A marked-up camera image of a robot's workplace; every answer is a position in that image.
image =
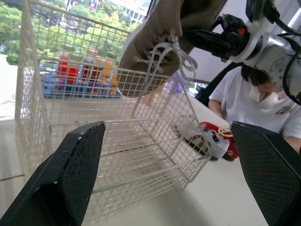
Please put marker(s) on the large brown lace-up shoe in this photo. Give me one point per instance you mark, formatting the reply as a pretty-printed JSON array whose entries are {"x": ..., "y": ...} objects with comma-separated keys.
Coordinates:
[{"x": 152, "y": 30}]

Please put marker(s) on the red drink bottle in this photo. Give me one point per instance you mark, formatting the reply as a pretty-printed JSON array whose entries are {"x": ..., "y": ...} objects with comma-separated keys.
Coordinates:
[{"x": 67, "y": 70}]

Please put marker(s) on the blue box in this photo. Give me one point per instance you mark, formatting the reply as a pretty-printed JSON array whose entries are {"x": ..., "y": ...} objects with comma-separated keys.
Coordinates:
[{"x": 70, "y": 90}]

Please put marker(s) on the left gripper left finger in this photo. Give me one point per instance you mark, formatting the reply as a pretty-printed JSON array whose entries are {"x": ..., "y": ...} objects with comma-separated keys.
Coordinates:
[{"x": 70, "y": 169}]

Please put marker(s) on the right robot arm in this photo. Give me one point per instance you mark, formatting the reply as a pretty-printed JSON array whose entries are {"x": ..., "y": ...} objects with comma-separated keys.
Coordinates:
[{"x": 277, "y": 54}]

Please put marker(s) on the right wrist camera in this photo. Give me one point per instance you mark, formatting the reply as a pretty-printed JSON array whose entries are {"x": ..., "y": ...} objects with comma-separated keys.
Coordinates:
[{"x": 256, "y": 9}]

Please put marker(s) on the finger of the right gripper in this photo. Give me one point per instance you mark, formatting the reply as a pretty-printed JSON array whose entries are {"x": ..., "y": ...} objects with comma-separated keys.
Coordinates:
[{"x": 204, "y": 40}]

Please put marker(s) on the purple toy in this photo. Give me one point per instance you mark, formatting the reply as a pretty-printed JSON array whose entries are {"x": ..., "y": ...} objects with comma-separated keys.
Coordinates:
[{"x": 172, "y": 86}]

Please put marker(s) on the small white brown shoe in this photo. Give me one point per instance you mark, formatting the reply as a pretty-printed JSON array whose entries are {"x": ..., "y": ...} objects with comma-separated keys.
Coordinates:
[{"x": 211, "y": 141}]

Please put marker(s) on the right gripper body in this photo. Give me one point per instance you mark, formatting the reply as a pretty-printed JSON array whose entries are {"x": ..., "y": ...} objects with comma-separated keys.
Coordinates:
[{"x": 232, "y": 35}]

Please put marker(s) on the brown drink bottle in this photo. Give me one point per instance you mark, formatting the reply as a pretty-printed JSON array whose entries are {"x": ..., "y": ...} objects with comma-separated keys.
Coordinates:
[{"x": 90, "y": 70}]

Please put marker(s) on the orange drink bottle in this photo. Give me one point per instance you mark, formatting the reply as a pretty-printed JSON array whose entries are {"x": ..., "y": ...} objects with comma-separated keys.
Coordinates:
[{"x": 110, "y": 73}]

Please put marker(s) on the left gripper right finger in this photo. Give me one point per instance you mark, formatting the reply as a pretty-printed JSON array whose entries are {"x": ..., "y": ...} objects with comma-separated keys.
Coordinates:
[{"x": 270, "y": 169}]

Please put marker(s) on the person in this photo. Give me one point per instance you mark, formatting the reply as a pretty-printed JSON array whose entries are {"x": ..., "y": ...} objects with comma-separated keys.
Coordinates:
[{"x": 240, "y": 103}]

